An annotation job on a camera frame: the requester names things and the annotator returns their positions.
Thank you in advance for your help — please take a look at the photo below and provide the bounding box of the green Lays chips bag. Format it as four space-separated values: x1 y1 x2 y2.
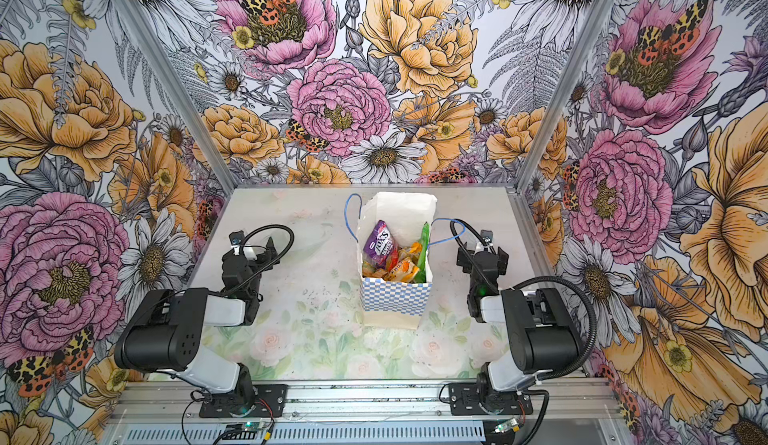
412 222 431 283

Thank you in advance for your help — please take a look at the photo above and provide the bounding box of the yellow mango candy bag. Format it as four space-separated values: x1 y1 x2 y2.
399 241 423 263

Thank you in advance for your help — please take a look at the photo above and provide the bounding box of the small red orange packet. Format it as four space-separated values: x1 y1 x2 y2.
384 247 399 272

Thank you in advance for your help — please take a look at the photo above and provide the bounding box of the checkered paper bag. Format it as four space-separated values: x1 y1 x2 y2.
343 191 447 330

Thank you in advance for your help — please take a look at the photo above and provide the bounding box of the purple candy bag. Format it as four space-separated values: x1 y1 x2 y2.
362 220 399 268

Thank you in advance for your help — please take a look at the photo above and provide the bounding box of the orange biscuit packet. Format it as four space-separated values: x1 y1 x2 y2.
383 259 418 283

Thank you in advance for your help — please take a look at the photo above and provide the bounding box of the small orange snack packet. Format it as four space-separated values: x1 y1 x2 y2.
361 262 387 278

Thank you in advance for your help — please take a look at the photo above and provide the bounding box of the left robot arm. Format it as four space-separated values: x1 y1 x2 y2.
114 224 295 418

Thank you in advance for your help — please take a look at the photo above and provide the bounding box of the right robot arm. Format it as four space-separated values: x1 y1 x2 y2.
448 226 585 416

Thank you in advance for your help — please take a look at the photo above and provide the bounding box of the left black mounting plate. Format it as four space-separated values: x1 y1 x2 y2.
199 384 288 419

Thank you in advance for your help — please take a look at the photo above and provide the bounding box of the black mounting plate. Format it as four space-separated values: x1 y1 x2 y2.
441 382 533 416
199 384 288 419

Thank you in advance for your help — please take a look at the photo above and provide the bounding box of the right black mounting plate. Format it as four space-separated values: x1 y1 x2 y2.
441 382 533 416

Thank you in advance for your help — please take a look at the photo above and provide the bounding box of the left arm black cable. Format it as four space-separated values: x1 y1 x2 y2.
223 224 296 297

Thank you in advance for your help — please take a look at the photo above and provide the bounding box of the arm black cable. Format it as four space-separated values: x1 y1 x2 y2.
449 218 599 381
223 224 296 297

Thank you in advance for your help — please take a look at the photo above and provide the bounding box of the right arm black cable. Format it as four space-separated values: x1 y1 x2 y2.
449 218 599 381

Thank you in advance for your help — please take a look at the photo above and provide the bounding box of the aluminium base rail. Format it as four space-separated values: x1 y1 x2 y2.
102 377 633 444

